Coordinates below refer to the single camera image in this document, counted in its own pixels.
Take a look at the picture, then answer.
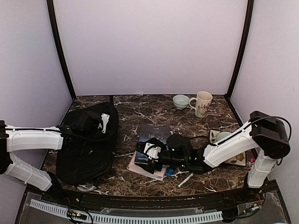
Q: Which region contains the black student bag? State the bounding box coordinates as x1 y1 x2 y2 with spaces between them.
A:
56 96 119 186

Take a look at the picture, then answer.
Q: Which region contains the black front rail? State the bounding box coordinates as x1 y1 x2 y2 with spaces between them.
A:
44 189 264 210

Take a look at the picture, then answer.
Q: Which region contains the dark blue Wuthering Heights book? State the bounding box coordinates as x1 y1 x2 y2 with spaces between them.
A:
134 126 171 173

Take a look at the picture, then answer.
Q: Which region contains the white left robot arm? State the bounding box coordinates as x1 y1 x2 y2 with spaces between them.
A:
0 111 112 203

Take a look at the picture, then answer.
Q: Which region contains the small circuit board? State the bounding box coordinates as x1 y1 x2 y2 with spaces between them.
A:
66 210 87 221

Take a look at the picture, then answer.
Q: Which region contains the black frame post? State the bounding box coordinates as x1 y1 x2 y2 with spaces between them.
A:
225 0 255 101
46 0 77 100

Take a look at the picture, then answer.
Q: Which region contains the left black frame post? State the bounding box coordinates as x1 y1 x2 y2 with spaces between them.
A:
46 0 77 100

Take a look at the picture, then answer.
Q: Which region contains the white slotted cable duct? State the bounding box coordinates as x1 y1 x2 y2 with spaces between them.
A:
29 199 223 224

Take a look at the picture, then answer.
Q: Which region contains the pink notebook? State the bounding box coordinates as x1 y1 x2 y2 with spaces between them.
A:
127 153 167 181

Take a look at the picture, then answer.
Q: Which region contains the white pen green tip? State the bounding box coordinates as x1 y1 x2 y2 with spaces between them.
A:
177 173 194 189

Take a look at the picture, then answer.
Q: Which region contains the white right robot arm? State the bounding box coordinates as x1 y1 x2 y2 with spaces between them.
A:
136 111 291 203

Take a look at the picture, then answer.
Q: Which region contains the cream floral mug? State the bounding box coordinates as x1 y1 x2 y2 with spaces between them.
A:
189 91 213 118

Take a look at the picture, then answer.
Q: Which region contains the right black frame post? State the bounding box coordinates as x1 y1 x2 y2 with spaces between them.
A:
225 0 255 101

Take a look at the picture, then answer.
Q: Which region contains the pale green bowl on plate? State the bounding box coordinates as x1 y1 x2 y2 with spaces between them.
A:
216 132 231 142

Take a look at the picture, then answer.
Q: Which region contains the small celadon bowl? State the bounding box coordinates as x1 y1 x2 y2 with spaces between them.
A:
172 95 190 110

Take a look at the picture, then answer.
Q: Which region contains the floral square plate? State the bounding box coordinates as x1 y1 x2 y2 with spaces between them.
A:
209 130 246 167

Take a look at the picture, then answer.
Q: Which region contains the black marker blue cap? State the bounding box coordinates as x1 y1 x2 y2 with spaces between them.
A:
165 167 174 177

